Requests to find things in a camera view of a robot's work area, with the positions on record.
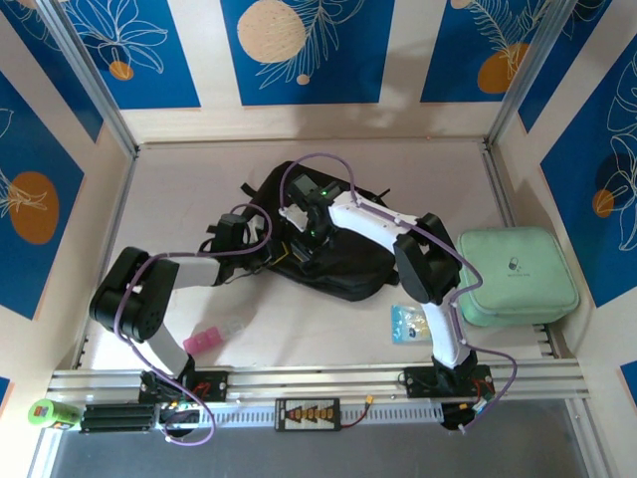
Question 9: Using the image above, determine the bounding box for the pink and clear pill box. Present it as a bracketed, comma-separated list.
[182, 323, 245, 356]

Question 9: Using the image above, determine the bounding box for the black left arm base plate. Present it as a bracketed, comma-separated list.
[137, 367, 230, 404]

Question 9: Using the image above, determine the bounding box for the black backpack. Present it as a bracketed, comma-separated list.
[198, 159, 399, 303]

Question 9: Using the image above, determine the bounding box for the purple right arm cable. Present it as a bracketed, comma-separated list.
[280, 153, 519, 434]

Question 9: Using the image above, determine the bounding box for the blue floral wall poster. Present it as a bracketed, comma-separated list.
[64, 0, 202, 111]
[420, 0, 551, 105]
[0, 0, 106, 144]
[517, 0, 614, 133]
[0, 69, 86, 320]
[221, 0, 396, 107]
[539, 37, 637, 308]

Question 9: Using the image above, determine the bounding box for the black ribbed power box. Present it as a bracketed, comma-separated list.
[81, 403, 156, 434]

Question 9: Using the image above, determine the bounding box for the mint green zip pouch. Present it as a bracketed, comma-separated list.
[456, 226, 581, 329]

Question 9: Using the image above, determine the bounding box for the red wire with yellow plug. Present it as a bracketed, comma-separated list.
[340, 395, 377, 428]

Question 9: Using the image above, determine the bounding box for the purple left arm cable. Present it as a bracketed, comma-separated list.
[113, 202, 274, 445]

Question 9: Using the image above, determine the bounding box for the grey slotted cable duct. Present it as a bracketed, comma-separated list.
[158, 401, 444, 427]

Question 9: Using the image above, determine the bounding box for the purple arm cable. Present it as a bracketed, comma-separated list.
[280, 153, 519, 434]
[113, 202, 274, 445]

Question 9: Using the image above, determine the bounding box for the light blue sachet packet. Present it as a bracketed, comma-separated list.
[390, 304, 434, 345]

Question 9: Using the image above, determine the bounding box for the black charging board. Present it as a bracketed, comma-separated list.
[275, 397, 342, 432]

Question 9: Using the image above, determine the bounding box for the aluminium rail beam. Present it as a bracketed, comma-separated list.
[47, 365, 586, 399]

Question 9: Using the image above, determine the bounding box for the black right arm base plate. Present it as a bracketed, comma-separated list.
[403, 365, 495, 399]

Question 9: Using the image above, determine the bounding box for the aluminium frame post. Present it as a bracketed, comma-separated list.
[485, 0, 581, 145]
[37, 0, 138, 155]

